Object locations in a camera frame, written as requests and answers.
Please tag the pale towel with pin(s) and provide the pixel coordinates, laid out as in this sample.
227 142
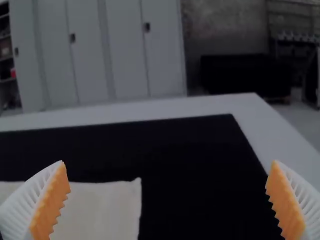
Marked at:
100 207

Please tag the black crate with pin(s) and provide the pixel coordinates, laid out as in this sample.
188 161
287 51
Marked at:
240 75

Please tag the metal frame trolley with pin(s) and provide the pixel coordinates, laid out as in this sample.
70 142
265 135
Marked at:
300 50

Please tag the black mat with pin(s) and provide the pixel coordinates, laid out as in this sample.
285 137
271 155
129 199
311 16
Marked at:
175 160

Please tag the red box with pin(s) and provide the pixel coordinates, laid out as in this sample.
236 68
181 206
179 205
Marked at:
12 73

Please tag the open grey cupboard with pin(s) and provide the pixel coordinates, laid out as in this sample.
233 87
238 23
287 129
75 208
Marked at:
25 75

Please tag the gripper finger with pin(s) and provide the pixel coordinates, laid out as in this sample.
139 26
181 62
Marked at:
290 200
37 200

